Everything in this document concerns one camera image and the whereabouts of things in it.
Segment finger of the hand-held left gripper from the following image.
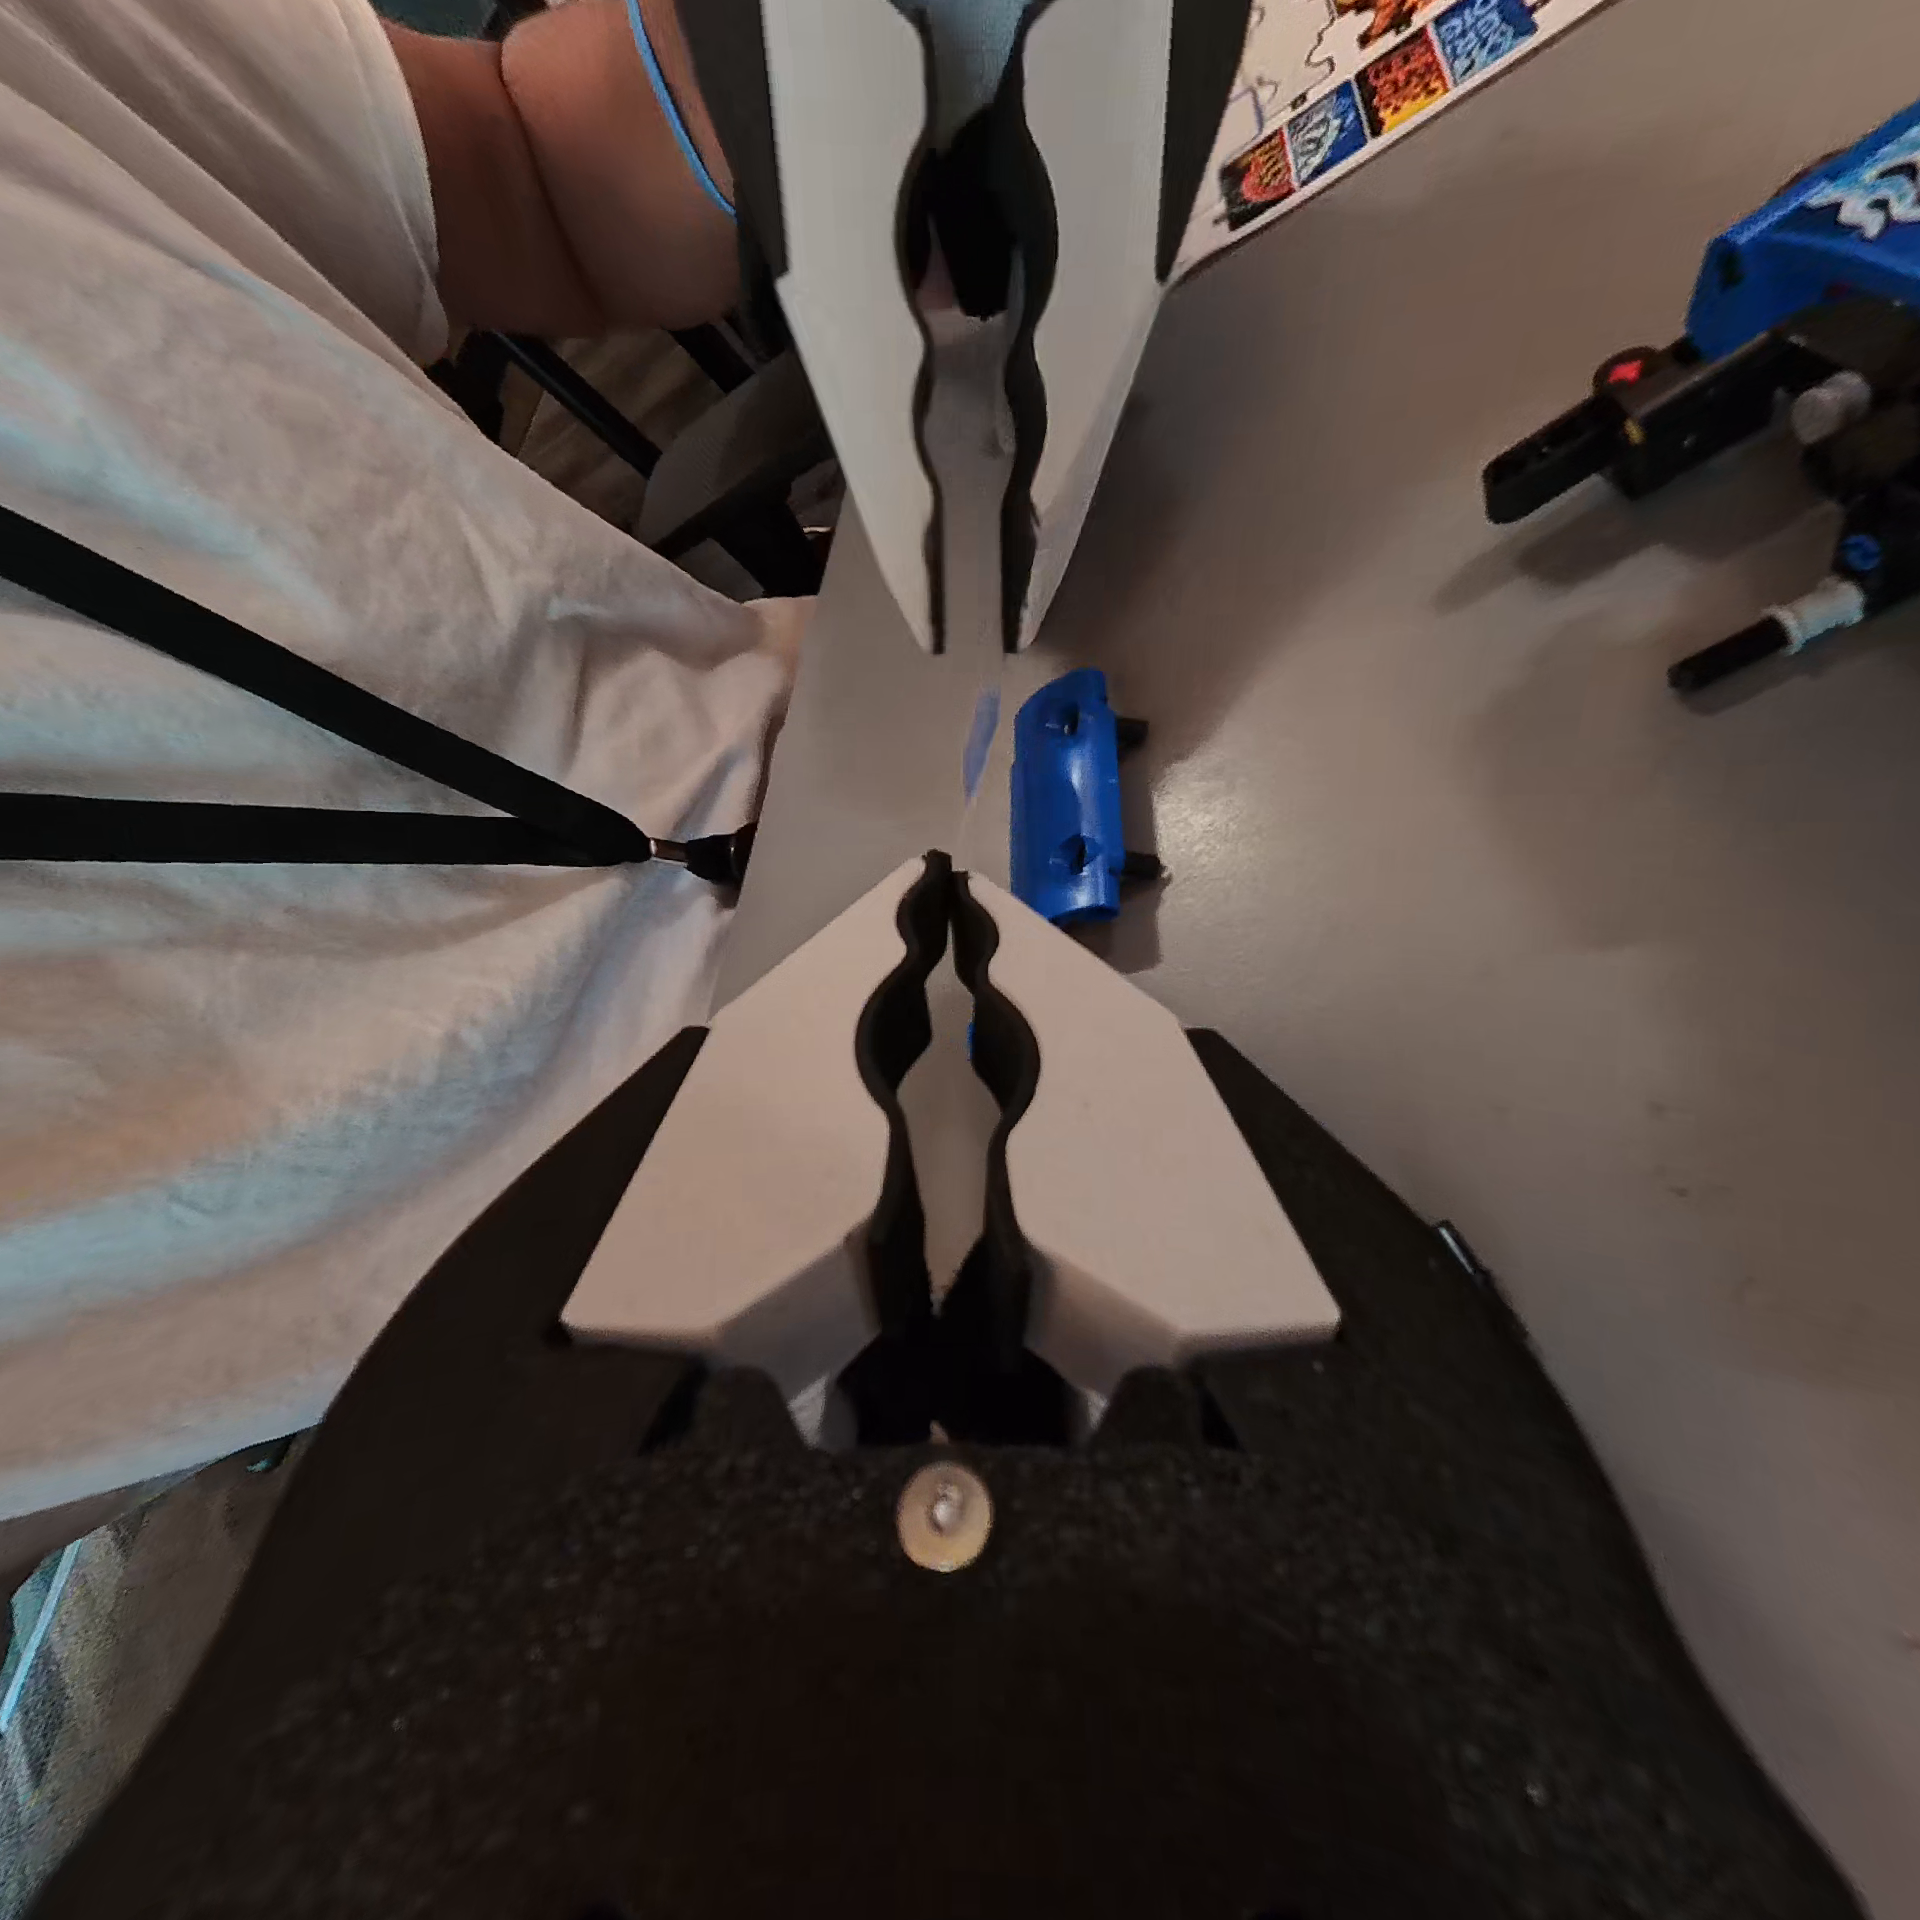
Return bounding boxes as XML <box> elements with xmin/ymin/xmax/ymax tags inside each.
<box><xmin>997</xmin><ymin>0</ymin><xmax>1180</xmax><ymax>655</ymax></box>
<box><xmin>756</xmin><ymin>0</ymin><xmax>952</xmax><ymax>655</ymax></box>

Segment white shirt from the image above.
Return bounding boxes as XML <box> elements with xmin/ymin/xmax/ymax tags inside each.
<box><xmin>0</xmin><ymin>0</ymin><xmax>819</xmax><ymax>1517</ymax></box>

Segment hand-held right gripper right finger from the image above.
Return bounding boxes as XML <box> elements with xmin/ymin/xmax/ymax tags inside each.
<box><xmin>943</xmin><ymin>873</ymin><xmax>1343</xmax><ymax>1449</ymax></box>

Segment grey chair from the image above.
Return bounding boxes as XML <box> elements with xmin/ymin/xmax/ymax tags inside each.
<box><xmin>427</xmin><ymin>323</ymin><xmax>841</xmax><ymax>600</ymax></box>

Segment blue curved lego panel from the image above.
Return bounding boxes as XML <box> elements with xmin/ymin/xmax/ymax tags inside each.
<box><xmin>1008</xmin><ymin>667</ymin><xmax>1157</xmax><ymax>928</ymax></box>

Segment person's left forearm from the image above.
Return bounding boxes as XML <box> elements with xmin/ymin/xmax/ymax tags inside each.
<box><xmin>383</xmin><ymin>0</ymin><xmax>745</xmax><ymax>339</ymax></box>

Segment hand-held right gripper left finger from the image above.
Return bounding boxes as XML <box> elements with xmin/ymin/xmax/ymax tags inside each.
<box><xmin>562</xmin><ymin>848</ymin><xmax>962</xmax><ymax>1449</ymax></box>

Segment printed sticker sheet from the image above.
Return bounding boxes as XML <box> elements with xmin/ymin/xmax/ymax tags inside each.
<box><xmin>1170</xmin><ymin>0</ymin><xmax>1613</xmax><ymax>279</ymax></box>

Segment blue black lego vehicle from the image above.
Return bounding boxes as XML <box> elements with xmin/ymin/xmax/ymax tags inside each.
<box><xmin>1481</xmin><ymin>105</ymin><xmax>1920</xmax><ymax>692</ymax></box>

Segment blue wristband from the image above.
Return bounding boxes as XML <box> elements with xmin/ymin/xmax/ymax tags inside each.
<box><xmin>626</xmin><ymin>0</ymin><xmax>740</xmax><ymax>219</ymax></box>

